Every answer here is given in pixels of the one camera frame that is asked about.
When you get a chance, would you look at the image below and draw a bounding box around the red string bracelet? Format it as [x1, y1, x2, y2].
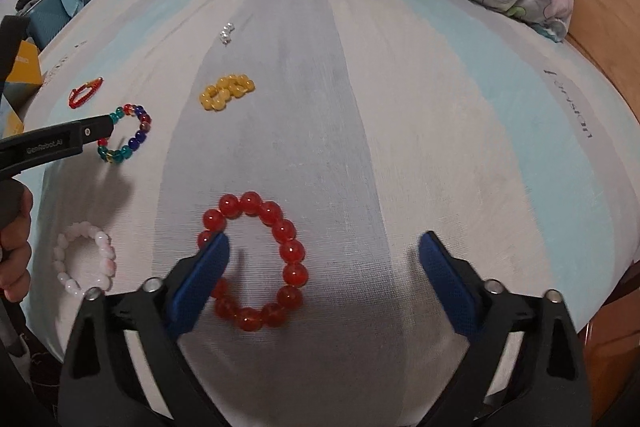
[68, 77, 104, 109]

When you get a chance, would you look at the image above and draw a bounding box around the multicoloured glass bead bracelet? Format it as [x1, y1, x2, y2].
[97, 103, 153, 165]

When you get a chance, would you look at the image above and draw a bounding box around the white cardboard box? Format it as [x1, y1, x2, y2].
[0, 39, 43, 138]

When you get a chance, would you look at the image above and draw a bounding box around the yellow bead bracelet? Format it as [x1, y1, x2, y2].
[199, 74, 256, 112]

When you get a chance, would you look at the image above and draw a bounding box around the wooden bed frame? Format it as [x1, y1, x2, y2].
[552, 0, 640, 413]

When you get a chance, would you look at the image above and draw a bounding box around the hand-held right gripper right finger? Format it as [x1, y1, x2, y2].
[419, 231, 586, 427]

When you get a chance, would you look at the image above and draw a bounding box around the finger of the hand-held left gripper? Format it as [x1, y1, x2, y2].
[80, 116, 117, 146]

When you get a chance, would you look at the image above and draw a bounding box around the person's left hand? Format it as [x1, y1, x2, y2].
[0, 191, 34, 303]

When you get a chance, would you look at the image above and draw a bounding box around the white pink bead bracelet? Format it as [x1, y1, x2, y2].
[54, 221, 117, 299]

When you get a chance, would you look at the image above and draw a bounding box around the large red bead bracelet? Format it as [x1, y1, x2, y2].
[196, 191, 307, 333]

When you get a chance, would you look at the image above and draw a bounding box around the blue suitcase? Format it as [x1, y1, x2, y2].
[25, 0, 83, 50]

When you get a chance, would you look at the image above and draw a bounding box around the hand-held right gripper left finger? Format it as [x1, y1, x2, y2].
[60, 232, 231, 427]

